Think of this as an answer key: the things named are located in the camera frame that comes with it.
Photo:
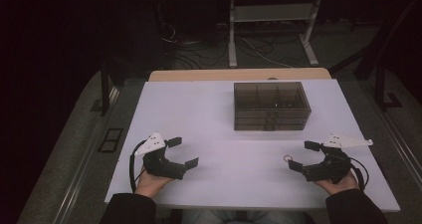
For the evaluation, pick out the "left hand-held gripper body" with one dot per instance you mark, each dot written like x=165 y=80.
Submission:
x=162 y=167

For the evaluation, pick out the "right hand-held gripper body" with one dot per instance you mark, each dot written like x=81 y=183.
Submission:
x=326 y=167

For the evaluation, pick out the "smoky transparent drawer box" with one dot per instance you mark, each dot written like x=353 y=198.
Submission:
x=270 y=99

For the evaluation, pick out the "person's left hand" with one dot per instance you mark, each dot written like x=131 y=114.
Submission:
x=150 y=184

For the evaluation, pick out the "person's right hand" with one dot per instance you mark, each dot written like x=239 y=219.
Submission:
x=341 y=186

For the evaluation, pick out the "person's legs in jeans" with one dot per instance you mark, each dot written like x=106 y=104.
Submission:
x=212 y=217

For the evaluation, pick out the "black floor socket plate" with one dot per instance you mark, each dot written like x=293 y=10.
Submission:
x=111 y=140

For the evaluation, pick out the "dark metal stand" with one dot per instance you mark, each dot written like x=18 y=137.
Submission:
x=105 y=91
x=379 y=84

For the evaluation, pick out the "white metal desk frame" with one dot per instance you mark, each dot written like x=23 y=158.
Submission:
x=272 y=12

